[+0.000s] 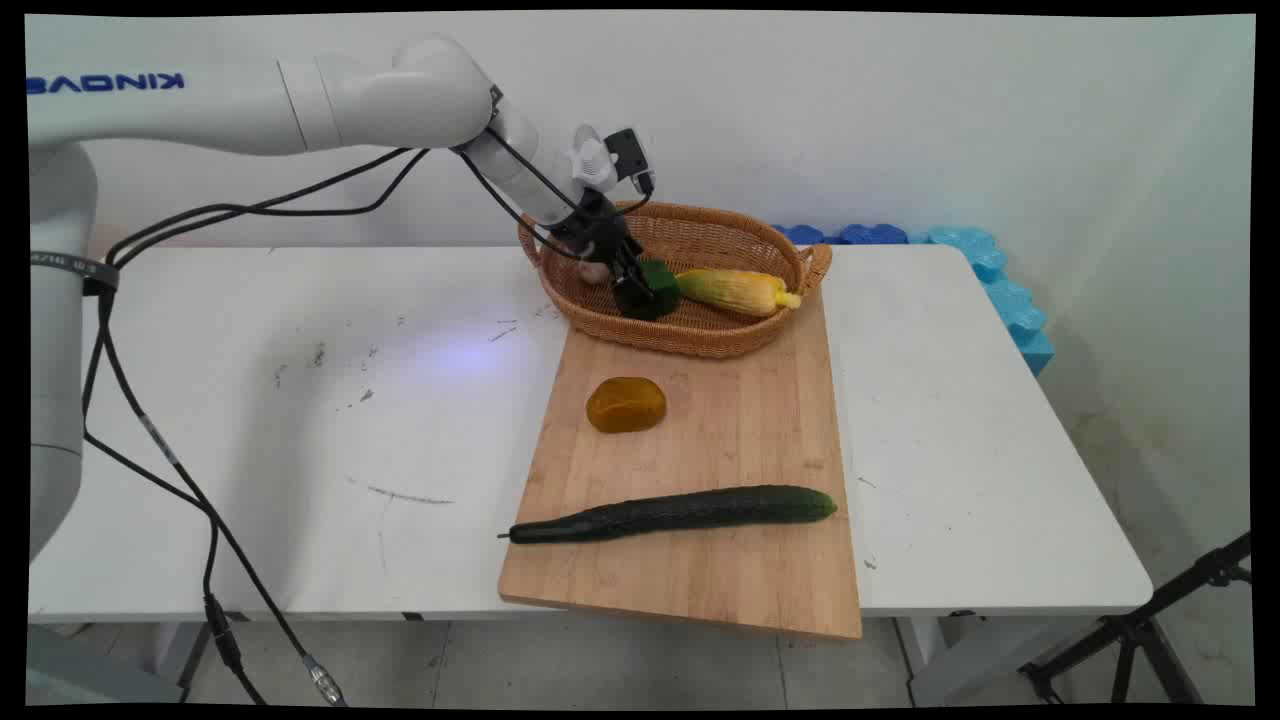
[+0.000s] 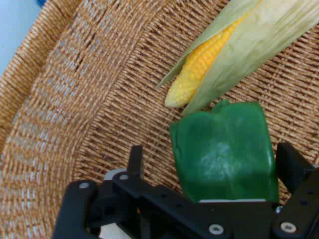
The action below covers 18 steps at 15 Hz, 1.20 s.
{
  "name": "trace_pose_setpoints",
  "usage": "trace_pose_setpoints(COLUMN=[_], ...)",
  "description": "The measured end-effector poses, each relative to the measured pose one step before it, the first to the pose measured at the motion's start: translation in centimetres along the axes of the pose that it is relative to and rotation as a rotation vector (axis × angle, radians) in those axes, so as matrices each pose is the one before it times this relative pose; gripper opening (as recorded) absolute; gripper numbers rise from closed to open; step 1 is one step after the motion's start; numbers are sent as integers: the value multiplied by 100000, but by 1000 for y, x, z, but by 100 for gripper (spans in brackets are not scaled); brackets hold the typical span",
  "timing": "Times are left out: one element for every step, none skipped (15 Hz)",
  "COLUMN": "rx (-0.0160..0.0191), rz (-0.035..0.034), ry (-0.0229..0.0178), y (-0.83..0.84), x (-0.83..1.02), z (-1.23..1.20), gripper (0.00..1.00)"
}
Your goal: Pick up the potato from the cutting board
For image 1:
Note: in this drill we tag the small white garlic bulb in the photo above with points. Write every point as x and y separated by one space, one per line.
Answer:
594 271

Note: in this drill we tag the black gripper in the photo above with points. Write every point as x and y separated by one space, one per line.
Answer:
592 228

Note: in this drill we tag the white table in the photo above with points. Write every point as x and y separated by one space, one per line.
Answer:
208 560

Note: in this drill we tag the brown-yellow mango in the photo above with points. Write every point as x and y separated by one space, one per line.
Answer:
626 405

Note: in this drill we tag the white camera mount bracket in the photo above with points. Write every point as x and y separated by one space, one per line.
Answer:
592 160

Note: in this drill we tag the green bell pepper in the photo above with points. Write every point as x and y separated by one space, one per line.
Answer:
660 285

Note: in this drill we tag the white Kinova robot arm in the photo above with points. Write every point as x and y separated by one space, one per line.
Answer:
200 105

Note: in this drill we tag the grey table leg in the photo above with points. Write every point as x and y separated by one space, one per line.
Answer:
195 655

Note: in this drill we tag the white table leg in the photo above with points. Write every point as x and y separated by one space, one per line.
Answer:
935 655

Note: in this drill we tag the yellow corn cob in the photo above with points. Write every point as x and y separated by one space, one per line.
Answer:
735 290

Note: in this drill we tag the wooden cutting board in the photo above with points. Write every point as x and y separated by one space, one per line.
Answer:
700 590

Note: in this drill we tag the long dark green cucumber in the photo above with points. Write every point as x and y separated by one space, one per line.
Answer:
680 510

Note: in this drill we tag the black tripod stand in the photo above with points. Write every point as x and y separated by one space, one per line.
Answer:
1130 630

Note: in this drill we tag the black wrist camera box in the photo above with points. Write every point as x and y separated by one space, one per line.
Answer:
628 155

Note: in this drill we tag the woven wicker basket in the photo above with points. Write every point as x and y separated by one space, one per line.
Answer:
700 335

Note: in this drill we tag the light blue foam mat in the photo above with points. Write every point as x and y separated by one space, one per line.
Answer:
1010 300

